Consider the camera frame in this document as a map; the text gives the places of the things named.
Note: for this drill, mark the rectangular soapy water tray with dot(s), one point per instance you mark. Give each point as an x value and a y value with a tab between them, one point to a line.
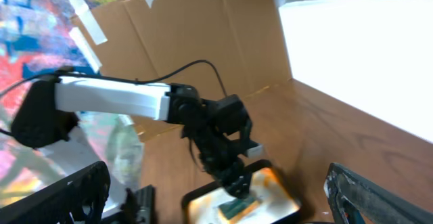
269	200

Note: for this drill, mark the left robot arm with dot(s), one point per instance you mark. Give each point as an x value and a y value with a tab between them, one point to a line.
47	114

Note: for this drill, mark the white tape strip lower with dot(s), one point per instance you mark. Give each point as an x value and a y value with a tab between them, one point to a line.
85	48

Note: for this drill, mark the brown cardboard panel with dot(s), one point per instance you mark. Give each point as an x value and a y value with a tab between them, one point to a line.
218	46

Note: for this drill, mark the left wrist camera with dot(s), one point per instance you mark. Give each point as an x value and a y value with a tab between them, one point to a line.
234	125

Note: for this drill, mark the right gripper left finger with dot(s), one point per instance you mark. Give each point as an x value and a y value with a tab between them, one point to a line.
79	197

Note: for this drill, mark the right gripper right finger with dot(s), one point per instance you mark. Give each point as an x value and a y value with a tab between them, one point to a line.
353	199

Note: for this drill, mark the green yellow sponge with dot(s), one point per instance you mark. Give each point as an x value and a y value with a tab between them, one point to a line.
235	210

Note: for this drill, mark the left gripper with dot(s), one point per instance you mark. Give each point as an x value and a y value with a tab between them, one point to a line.
220	160

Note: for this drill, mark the white tape strip upper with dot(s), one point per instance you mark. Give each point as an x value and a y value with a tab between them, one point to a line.
88	20

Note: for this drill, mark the white board panel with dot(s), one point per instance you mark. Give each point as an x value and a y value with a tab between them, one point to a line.
375	55

